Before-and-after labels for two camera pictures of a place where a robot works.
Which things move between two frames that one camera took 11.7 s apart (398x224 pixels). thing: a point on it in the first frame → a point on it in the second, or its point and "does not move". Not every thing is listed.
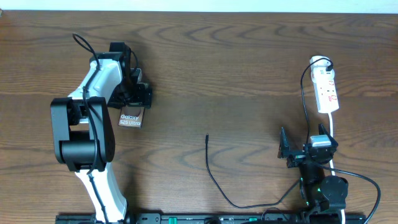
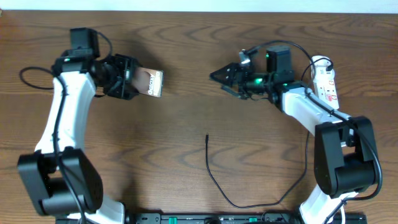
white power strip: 322,76 does not move
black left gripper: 138,100 → 127,65
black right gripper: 283,151 → 234,69
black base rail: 214,218 does not move
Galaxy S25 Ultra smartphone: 131,116 → 148,81
